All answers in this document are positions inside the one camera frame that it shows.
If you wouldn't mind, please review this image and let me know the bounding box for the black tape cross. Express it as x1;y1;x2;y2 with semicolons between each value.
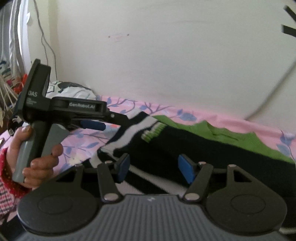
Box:
281;2;295;38

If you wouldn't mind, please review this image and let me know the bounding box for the green black white knit sweater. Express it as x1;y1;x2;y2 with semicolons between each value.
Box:
89;110;295;228

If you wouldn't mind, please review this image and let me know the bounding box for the red patterned sleeve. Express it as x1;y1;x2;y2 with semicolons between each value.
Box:
0;148;32;218

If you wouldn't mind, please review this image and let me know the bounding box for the grey power cable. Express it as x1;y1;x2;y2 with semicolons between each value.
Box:
245;67;296;121

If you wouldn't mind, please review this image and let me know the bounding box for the thin black wall cable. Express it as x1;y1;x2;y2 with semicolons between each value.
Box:
33;0;58;82

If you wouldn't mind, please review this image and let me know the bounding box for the white patterned pillow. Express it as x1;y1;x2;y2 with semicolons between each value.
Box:
46;81;96;100

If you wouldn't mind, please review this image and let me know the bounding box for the person's left hand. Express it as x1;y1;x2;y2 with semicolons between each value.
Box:
6;126;63;189

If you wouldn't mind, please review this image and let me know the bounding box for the pink floral bed sheet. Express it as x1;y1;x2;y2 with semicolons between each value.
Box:
0;94;296;218

